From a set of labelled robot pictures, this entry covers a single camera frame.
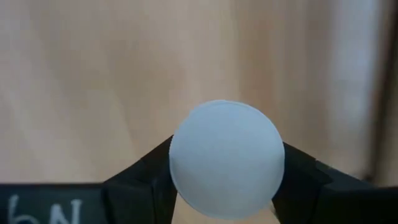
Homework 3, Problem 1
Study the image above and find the white bottle cap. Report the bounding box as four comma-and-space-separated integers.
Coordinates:
168, 99, 286, 220

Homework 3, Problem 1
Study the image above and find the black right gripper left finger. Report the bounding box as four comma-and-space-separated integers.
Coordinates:
0, 136, 178, 224

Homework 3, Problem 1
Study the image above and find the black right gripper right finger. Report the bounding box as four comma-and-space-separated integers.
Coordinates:
272, 142, 398, 224

